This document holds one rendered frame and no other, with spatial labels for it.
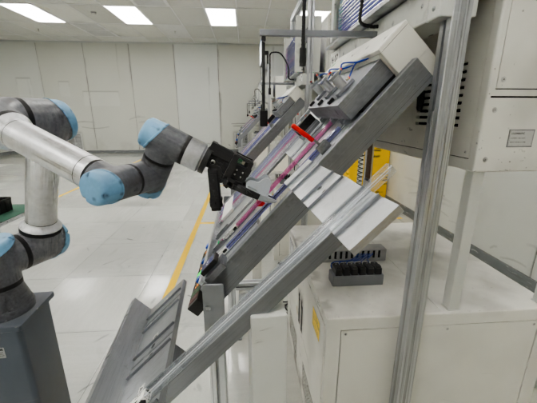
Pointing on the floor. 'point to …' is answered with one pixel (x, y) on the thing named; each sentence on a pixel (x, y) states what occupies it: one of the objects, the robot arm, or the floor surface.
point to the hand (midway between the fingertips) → (270, 201)
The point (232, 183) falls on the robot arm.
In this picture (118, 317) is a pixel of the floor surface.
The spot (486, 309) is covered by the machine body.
